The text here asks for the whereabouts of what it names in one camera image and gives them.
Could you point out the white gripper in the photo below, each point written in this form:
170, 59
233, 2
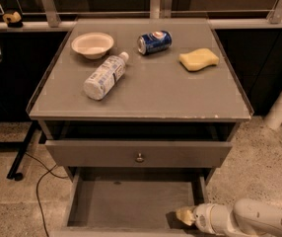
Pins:
202, 217

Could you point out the grey drawer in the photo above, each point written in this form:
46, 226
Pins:
146, 154
131, 202

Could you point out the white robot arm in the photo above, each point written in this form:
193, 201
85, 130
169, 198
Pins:
246, 218

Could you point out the grey drawer cabinet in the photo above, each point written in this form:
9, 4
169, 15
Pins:
156, 99

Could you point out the grey top drawer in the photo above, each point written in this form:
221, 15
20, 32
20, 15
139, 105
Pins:
146, 154

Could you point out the yellow sponge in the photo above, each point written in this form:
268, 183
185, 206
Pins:
198, 59

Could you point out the clear plastic water bottle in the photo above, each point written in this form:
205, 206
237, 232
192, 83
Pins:
105, 76

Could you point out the blue soda can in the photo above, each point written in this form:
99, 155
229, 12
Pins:
154, 42

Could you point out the black desk leg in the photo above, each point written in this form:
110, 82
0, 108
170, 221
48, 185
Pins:
13, 173

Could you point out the white paper bowl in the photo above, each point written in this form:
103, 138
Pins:
92, 45

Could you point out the small yellow black object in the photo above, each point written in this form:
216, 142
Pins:
13, 19

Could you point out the metal window rail frame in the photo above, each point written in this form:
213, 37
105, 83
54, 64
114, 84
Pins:
220, 14

